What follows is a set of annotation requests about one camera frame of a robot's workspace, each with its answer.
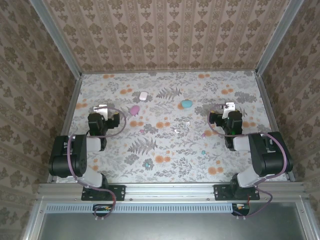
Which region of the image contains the pink earbud charging case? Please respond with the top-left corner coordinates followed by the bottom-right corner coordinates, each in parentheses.
top-left (129, 104), bottom-right (141, 117)

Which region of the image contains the blue earbud charging case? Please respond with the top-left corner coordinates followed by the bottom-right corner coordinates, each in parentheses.
top-left (180, 99), bottom-right (194, 110)

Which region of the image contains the small connector board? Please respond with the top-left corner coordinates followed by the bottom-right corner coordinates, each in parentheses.
top-left (231, 202), bottom-right (251, 216)
top-left (92, 203), bottom-right (114, 216)

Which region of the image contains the grey metal panel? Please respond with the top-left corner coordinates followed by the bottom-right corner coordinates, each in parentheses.
top-left (21, 196), bottom-right (320, 240)

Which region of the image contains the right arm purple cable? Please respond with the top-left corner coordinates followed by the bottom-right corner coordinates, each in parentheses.
top-left (208, 103), bottom-right (288, 221)

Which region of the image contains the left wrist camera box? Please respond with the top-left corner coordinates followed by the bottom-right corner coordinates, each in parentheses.
top-left (92, 104), bottom-right (110, 120)

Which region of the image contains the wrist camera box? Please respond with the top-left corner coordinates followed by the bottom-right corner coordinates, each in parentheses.
top-left (92, 104), bottom-right (110, 120)
top-left (224, 101), bottom-right (237, 118)

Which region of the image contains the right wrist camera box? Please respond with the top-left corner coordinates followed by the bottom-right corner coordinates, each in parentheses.
top-left (224, 101), bottom-right (237, 118)

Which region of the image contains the aluminium side rail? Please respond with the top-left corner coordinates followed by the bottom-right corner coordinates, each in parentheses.
top-left (254, 71), bottom-right (297, 183)
top-left (46, 74), bottom-right (83, 183)

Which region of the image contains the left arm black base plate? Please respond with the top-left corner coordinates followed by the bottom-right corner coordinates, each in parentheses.
top-left (81, 184), bottom-right (126, 202)

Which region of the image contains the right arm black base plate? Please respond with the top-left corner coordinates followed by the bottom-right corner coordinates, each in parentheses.
top-left (213, 184), bottom-right (261, 202)

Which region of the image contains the aluminium table edge rail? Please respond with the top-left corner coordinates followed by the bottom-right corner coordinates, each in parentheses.
top-left (36, 181), bottom-right (309, 202)

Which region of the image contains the aluminium corner post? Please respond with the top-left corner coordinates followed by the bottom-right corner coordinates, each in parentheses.
top-left (28, 0), bottom-right (83, 80)
top-left (254, 0), bottom-right (305, 76)

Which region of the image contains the grey slotted cable duct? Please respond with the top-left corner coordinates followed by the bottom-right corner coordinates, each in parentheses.
top-left (45, 202), bottom-right (235, 214)

